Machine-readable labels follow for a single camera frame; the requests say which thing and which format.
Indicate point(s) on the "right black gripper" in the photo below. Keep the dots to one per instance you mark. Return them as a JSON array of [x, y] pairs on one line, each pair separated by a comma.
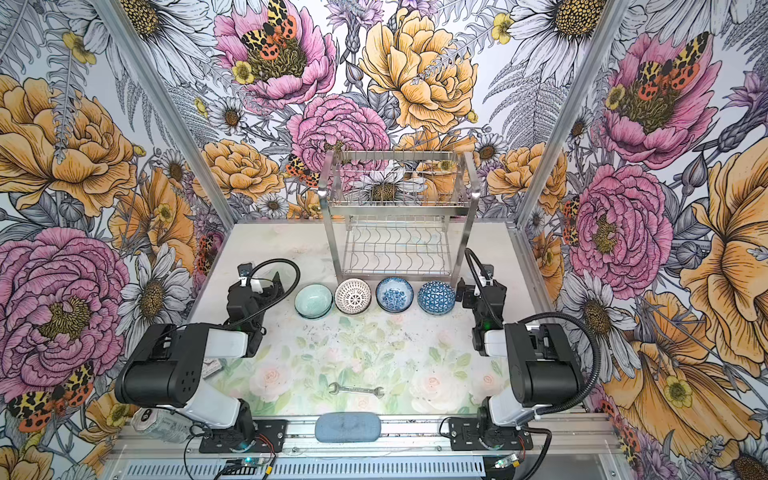
[[480, 309]]

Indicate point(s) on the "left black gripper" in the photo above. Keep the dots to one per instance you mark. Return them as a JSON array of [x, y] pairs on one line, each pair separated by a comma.
[[246, 309]]

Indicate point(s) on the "mint green glazed bowl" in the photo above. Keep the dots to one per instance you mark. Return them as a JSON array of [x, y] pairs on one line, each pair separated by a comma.
[[313, 301]]

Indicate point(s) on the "blue floral porcelain bowl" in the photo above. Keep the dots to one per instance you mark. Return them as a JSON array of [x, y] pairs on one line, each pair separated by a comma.
[[394, 294]]

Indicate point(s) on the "white maroon triangle bowl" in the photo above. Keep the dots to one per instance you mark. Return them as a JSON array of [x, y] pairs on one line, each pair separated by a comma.
[[353, 296]]

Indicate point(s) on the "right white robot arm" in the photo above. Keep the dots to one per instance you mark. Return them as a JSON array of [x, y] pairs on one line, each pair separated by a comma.
[[544, 372]]

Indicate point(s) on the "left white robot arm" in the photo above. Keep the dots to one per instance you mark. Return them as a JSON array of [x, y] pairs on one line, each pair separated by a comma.
[[165, 368]]

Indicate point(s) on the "steel two-tier dish rack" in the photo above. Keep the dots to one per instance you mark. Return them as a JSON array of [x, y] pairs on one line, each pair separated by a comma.
[[398, 213]]

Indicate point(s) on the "blue triangle pattern bowl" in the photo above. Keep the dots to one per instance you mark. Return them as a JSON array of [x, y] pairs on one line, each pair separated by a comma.
[[436, 298]]

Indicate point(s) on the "small white square clock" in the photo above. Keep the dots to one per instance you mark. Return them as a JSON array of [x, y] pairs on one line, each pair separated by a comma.
[[211, 367]]

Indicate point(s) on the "steel open-end wrench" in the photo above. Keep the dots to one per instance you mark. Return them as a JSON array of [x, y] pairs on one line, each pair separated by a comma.
[[336, 388]]

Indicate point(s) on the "silver drink can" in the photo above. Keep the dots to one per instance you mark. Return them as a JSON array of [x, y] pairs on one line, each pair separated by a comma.
[[161, 424]]

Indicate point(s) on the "blue grey oval sponge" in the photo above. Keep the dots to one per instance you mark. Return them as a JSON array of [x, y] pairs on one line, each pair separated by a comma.
[[348, 427]]

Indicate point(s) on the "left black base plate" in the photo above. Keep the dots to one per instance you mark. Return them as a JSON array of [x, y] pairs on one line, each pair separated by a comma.
[[269, 437]]

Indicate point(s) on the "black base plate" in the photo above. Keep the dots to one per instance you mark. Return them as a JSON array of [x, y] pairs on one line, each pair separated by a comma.
[[470, 434], [269, 437]]

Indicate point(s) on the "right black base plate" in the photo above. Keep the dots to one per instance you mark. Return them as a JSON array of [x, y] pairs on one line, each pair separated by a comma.
[[470, 434]]

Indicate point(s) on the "aluminium front rail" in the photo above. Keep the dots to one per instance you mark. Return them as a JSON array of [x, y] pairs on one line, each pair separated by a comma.
[[573, 432]]

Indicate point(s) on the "white vented cable duct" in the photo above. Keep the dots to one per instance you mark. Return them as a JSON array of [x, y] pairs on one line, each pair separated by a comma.
[[459, 467]]

